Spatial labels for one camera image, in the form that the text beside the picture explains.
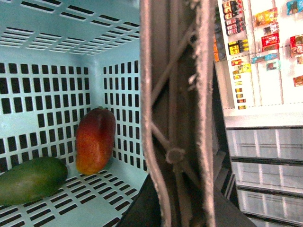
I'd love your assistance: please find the glass door refrigerator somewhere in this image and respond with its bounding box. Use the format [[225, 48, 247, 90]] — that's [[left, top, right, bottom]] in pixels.
[[227, 127, 303, 227]]

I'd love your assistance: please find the red orange mango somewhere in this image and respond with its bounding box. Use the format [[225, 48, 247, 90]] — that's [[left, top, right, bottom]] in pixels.
[[76, 108, 116, 175]]

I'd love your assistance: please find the light teal plastic basket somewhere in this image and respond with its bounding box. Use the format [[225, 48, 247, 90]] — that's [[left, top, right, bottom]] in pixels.
[[0, 0, 147, 227]]

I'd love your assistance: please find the green mango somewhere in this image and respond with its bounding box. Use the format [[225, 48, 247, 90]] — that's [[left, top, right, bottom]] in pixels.
[[0, 157, 68, 206]]

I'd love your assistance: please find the brown basket handle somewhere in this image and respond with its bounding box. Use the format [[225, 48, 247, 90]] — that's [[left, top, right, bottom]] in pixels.
[[140, 0, 216, 227]]

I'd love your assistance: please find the white snack display shelf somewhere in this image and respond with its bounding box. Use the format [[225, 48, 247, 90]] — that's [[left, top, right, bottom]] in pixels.
[[215, 0, 303, 128]]

